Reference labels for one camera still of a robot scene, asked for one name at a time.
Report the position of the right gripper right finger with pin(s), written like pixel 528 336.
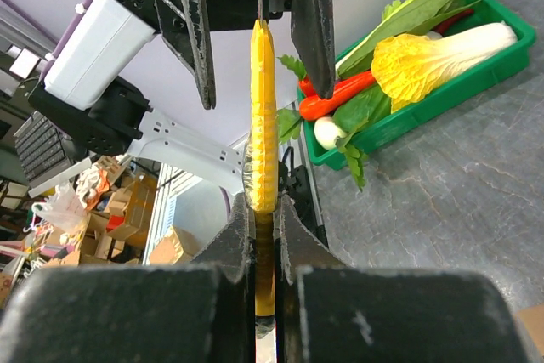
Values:
pixel 327 311

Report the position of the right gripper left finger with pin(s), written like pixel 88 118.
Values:
pixel 200 311

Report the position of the yellow utility knife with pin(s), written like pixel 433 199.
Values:
pixel 261 172

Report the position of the brown cardboard box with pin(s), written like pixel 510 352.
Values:
pixel 532 323

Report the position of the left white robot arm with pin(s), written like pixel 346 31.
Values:
pixel 82 93

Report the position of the orange toy carrot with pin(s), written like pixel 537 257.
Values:
pixel 313 107

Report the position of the cluttered cardboard boxes pile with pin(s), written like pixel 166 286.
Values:
pixel 115 236

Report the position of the white toy radish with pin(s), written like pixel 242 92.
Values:
pixel 327 133

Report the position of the yellow toy napa cabbage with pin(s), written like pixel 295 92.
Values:
pixel 409 67

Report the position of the green leafy vegetable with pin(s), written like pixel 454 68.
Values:
pixel 397 17

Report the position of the red toy chili pepper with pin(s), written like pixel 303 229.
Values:
pixel 445 25

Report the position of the green plastic basket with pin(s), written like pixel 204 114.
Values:
pixel 487 74

